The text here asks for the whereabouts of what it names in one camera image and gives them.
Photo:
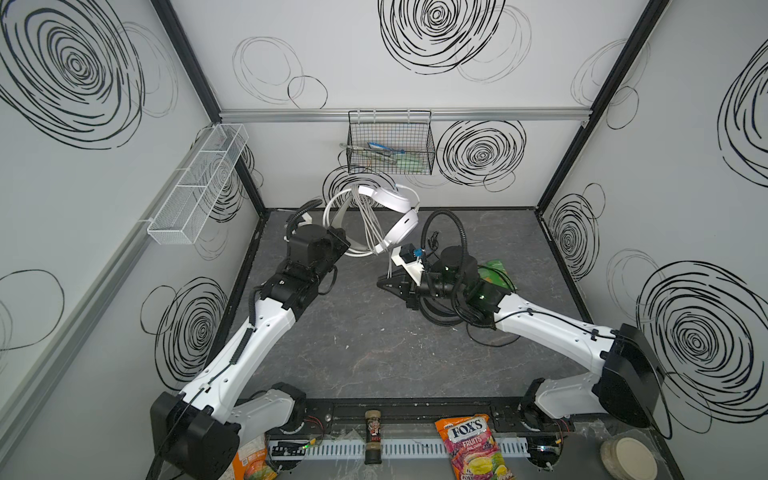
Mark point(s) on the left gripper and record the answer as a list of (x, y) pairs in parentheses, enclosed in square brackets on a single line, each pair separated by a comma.
[(335, 241)]

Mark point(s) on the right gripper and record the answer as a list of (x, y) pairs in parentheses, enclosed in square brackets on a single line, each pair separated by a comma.
[(405, 283)]

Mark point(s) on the black headphones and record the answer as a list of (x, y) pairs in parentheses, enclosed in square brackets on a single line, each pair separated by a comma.
[(444, 314)]

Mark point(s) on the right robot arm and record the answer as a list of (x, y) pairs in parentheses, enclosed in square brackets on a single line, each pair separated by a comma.
[(623, 376)]

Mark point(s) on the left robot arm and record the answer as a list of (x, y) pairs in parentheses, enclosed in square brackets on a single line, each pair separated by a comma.
[(200, 429)]

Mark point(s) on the green snack packet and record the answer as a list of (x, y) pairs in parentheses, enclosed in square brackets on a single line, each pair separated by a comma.
[(494, 272)]

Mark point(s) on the small dark spice bottle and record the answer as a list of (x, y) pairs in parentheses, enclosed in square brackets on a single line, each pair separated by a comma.
[(373, 446)]

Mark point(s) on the Fox's fruits candy bag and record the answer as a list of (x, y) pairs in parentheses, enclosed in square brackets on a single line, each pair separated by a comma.
[(472, 449)]

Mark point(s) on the orange snack bag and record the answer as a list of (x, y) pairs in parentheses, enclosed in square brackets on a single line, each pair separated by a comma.
[(250, 462)]

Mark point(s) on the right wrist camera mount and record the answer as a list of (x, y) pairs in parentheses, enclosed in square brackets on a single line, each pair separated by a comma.
[(409, 257)]

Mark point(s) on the items in wire basket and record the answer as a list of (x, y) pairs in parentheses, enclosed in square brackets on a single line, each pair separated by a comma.
[(378, 157)]

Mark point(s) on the black wire basket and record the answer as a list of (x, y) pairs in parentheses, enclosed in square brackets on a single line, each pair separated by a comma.
[(401, 129)]

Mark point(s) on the clear acrylic wall shelf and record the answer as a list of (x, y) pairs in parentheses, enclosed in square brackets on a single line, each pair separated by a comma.
[(183, 214)]

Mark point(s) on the white slotted cable duct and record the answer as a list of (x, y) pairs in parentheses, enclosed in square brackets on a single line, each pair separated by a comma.
[(297, 450)]

